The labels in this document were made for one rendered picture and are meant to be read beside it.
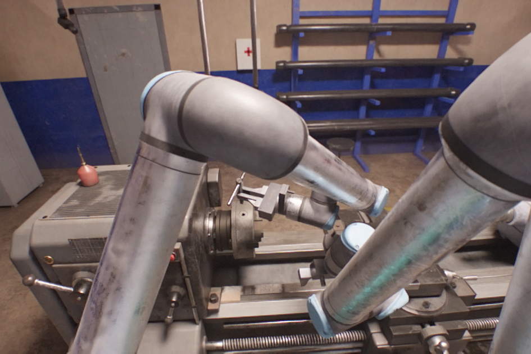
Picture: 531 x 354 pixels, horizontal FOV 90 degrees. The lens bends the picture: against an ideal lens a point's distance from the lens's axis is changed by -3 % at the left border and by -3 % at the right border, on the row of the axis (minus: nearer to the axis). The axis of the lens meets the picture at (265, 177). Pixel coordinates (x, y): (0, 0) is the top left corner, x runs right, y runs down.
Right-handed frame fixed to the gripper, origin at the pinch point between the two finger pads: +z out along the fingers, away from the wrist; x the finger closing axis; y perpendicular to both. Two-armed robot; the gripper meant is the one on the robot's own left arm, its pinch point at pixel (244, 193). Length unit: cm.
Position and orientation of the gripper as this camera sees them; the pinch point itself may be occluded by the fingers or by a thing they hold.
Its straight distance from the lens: 102.5
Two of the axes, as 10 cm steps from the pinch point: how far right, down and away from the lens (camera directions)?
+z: -9.4, -2.4, 2.6
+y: 0.5, 6.4, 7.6
